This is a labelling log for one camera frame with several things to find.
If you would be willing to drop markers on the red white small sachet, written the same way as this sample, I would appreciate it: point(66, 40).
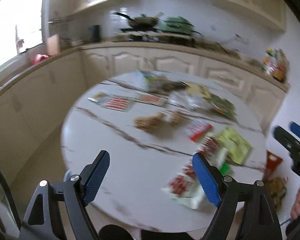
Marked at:
point(197, 128)

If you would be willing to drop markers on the small yellow silver sachet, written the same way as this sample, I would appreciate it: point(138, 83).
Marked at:
point(99, 97)

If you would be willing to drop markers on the light green packet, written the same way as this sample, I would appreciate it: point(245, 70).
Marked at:
point(238, 149)

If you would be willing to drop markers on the red dish rack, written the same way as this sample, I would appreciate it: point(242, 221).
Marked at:
point(39, 58)

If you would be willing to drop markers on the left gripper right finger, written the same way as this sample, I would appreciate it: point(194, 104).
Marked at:
point(259, 220)

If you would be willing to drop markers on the condiment bottles group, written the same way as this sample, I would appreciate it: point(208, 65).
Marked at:
point(275, 64)

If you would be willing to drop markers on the lower kitchen cabinets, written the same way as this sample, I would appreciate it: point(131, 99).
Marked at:
point(34, 101)

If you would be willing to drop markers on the large ginger root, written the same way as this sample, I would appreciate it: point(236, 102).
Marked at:
point(151, 123)

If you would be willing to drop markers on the black kettle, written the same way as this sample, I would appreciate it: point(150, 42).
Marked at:
point(95, 33)

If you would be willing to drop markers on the green gold food bag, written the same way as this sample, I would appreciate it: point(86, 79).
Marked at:
point(222, 106)

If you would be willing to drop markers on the kitchen window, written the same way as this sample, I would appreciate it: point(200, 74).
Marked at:
point(27, 15)

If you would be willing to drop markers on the large red white wrapper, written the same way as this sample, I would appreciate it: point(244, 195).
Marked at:
point(185, 188)

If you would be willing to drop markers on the wall power outlet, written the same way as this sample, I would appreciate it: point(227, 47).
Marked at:
point(241, 39)

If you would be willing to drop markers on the black gas stove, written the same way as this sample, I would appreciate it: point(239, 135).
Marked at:
point(154, 35)

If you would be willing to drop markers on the sink faucet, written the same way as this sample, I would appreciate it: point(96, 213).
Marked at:
point(18, 41)

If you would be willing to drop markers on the black wok with lid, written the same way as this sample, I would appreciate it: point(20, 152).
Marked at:
point(141, 23)

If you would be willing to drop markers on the round white marble table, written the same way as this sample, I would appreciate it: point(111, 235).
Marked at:
point(140, 163)

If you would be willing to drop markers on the green electric cooker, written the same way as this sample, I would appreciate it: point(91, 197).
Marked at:
point(177, 25)

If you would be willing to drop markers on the small ginger piece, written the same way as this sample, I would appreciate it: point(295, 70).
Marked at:
point(175, 118)

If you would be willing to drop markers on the yellow soup packet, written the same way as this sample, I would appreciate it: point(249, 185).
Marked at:
point(197, 89)

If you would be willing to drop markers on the person right hand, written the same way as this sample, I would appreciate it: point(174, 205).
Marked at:
point(295, 211)

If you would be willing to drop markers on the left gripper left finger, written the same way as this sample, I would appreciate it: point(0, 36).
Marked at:
point(43, 220)

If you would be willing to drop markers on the red food bag floor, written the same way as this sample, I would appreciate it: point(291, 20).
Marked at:
point(273, 162)

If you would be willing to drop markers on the wooden cutting board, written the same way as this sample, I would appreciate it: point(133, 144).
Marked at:
point(53, 45)

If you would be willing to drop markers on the black snack wrapper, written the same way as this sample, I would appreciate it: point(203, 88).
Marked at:
point(173, 85)

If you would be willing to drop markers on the clear plastic wrap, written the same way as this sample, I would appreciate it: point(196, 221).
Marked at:
point(191, 102)

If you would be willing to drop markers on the blue trash bucket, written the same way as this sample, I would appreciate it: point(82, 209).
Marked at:
point(67, 175)

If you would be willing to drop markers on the red checkered sachet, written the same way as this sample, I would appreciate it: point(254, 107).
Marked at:
point(118, 103)
point(149, 99)

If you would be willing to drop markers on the milk carton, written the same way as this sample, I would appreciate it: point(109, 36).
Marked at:
point(149, 81)

